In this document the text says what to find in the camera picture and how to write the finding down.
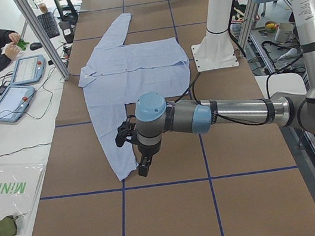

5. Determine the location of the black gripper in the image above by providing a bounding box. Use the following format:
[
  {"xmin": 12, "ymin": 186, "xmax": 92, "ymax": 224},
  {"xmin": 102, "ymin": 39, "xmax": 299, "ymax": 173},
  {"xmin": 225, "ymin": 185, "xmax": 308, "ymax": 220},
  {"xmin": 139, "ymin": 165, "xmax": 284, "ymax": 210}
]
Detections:
[{"xmin": 137, "ymin": 140, "xmax": 162, "ymax": 177}]

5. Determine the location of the light blue striped shirt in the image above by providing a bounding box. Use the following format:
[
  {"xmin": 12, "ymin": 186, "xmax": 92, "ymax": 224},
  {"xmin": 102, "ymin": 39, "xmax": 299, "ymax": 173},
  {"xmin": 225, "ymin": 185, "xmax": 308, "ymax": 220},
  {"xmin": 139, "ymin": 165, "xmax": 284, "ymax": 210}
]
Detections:
[{"xmin": 78, "ymin": 13, "xmax": 190, "ymax": 180}]

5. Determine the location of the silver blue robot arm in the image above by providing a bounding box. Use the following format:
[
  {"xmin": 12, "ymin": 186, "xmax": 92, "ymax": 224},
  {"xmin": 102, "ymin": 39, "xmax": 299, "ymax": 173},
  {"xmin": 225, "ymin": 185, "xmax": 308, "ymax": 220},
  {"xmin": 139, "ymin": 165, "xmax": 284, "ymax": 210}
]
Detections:
[{"xmin": 131, "ymin": 0, "xmax": 315, "ymax": 176}]

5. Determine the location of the clear plastic bag green print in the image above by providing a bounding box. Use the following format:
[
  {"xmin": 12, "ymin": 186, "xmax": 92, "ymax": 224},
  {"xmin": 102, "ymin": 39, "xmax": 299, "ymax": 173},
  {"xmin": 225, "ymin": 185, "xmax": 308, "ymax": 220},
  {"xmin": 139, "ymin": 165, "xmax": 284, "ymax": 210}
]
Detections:
[{"xmin": 0, "ymin": 163, "xmax": 45, "ymax": 234}]

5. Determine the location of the lower blue teach pendant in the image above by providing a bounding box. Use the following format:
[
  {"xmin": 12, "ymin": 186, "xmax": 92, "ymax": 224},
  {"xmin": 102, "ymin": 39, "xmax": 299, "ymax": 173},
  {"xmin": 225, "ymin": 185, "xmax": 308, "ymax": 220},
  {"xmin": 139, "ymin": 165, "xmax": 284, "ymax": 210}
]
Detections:
[{"xmin": 0, "ymin": 85, "xmax": 35, "ymax": 123}]

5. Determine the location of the blue teach pendant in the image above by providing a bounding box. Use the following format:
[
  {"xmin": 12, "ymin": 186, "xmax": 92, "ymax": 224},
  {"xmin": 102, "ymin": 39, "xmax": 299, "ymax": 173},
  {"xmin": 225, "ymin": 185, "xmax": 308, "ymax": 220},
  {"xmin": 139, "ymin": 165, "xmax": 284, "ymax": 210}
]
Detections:
[
  {"xmin": 10, "ymin": 54, "xmax": 45, "ymax": 85},
  {"xmin": 0, "ymin": 85, "xmax": 35, "ymax": 123}
]

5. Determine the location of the upper blue teach pendant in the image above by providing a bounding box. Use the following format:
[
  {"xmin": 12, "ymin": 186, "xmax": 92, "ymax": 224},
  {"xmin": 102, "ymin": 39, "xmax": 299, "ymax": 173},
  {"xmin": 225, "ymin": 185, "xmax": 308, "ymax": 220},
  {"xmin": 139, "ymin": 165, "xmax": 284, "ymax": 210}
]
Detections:
[{"xmin": 10, "ymin": 54, "xmax": 45, "ymax": 85}]

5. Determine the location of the black computer mouse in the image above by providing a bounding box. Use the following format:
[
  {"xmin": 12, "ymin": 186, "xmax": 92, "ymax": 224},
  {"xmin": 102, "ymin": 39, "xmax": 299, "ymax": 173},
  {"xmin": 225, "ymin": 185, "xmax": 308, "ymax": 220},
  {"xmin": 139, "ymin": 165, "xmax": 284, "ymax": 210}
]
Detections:
[{"xmin": 29, "ymin": 42, "xmax": 43, "ymax": 51}]

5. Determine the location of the white chair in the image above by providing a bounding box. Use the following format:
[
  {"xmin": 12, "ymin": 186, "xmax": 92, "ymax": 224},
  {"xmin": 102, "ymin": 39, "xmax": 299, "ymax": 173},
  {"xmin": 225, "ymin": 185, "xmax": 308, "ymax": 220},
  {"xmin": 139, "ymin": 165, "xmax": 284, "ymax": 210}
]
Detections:
[{"xmin": 255, "ymin": 73, "xmax": 307, "ymax": 99}]

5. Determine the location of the green toy object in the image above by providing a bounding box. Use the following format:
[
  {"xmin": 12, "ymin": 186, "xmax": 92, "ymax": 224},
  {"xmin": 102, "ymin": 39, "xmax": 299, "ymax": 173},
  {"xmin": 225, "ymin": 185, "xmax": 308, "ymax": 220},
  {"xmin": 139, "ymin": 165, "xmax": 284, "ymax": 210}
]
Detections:
[{"xmin": 16, "ymin": 39, "xmax": 29, "ymax": 51}]

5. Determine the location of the black keyboard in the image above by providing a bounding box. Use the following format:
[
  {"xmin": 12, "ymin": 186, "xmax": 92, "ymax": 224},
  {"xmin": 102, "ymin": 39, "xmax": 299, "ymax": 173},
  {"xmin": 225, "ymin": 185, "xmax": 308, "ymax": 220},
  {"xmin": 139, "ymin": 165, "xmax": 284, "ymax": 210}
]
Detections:
[{"xmin": 36, "ymin": 12, "xmax": 60, "ymax": 38}]

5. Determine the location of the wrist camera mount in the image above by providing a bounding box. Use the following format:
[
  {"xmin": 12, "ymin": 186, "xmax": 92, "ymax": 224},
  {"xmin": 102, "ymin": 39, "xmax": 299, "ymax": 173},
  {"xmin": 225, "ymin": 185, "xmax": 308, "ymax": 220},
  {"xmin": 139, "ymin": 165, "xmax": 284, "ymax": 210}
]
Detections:
[{"xmin": 115, "ymin": 114, "xmax": 139, "ymax": 148}]

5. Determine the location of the white central pedestal column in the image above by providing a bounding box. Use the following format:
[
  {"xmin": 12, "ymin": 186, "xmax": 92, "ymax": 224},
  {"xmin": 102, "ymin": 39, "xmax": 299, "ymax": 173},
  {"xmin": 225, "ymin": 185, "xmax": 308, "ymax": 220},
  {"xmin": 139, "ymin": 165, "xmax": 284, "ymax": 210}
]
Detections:
[{"xmin": 191, "ymin": 0, "xmax": 239, "ymax": 73}]

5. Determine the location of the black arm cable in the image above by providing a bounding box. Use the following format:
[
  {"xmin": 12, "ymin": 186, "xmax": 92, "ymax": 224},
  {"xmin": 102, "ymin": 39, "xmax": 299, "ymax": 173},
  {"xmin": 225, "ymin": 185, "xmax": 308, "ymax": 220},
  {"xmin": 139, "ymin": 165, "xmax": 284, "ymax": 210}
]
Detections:
[{"xmin": 170, "ymin": 60, "xmax": 283, "ymax": 139}]

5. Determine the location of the aluminium frame post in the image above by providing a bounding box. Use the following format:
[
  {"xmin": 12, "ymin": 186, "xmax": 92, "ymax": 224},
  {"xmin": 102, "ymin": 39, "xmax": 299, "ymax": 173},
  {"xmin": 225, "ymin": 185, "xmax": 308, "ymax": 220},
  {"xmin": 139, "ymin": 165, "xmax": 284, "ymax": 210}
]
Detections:
[{"xmin": 13, "ymin": 0, "xmax": 70, "ymax": 81}]

